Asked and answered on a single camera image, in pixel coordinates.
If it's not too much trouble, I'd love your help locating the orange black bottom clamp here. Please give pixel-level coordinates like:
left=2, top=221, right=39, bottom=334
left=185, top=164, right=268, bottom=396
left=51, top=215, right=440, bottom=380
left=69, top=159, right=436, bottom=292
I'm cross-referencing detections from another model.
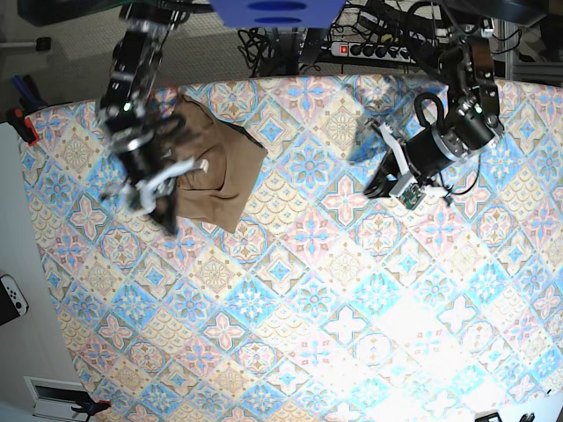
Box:
left=71, top=400, right=111, bottom=419

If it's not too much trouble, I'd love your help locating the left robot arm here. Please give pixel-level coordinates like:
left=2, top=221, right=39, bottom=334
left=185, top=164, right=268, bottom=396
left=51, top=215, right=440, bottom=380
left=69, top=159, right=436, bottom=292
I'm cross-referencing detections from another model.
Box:
left=363, top=18, right=505, bottom=210

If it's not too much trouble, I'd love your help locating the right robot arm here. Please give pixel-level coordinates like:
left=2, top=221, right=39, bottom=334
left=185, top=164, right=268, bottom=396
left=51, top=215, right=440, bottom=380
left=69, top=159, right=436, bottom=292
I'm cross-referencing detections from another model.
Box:
left=96, top=1, right=208, bottom=236

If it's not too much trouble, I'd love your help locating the white power strip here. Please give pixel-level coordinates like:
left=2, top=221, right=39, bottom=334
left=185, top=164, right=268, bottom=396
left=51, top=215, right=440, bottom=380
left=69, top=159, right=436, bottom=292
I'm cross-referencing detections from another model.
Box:
left=329, top=41, right=414, bottom=64

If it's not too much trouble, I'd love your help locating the patterned tile tablecloth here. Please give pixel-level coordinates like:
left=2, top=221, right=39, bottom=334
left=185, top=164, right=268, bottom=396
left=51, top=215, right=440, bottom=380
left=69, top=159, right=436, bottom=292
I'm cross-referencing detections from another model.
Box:
left=20, top=76, right=562, bottom=421

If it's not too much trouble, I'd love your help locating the white wall vent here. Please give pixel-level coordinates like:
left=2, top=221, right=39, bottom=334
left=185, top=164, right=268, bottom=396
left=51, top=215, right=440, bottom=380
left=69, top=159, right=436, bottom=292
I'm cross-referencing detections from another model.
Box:
left=24, top=376, right=90, bottom=421

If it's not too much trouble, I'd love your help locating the red black table clamp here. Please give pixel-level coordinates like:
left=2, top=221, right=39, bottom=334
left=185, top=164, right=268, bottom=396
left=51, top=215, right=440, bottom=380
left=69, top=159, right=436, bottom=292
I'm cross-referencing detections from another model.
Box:
left=5, top=108, right=40, bottom=146

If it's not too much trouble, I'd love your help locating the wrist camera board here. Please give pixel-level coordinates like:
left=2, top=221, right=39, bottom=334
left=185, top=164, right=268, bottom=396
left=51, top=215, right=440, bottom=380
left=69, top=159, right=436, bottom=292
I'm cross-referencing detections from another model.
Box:
left=398, top=183, right=426, bottom=210
left=126, top=190, right=153, bottom=216

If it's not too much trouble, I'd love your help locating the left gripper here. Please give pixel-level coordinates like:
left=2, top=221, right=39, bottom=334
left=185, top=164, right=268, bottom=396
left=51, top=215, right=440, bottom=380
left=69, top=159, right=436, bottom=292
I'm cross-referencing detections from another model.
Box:
left=363, top=123, right=452, bottom=207

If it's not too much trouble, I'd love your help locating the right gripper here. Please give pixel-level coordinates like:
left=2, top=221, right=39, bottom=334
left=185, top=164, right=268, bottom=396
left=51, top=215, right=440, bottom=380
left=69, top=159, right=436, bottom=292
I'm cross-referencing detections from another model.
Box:
left=100, top=157, right=196, bottom=236

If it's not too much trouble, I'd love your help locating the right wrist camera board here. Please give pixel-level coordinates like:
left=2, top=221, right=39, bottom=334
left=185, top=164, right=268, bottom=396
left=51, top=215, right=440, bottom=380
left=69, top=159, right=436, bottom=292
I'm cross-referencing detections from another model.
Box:
left=126, top=190, right=153, bottom=216

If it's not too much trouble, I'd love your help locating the white game controller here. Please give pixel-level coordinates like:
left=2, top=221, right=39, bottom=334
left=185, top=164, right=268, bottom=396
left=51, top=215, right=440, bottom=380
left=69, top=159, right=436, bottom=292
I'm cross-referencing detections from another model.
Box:
left=1, top=274, right=29, bottom=316

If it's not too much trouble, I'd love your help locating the brown t-shirt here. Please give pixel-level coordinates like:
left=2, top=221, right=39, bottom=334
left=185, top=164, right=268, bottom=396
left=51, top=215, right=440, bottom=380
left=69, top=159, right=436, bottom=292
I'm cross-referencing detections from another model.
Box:
left=170, top=95, right=267, bottom=233

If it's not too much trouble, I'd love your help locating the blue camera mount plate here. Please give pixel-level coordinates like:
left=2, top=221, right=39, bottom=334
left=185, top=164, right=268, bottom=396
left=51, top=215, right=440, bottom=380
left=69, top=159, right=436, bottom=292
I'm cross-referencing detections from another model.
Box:
left=209, top=0, right=345, bottom=28

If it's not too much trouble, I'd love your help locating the blue handled clamp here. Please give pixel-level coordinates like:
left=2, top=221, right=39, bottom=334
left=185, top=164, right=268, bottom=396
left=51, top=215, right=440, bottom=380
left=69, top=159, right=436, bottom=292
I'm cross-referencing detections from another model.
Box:
left=11, top=75, right=48, bottom=113

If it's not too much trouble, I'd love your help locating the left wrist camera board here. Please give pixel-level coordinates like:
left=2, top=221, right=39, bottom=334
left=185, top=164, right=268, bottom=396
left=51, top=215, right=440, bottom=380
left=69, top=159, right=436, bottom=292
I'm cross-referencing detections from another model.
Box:
left=398, top=183, right=426, bottom=210

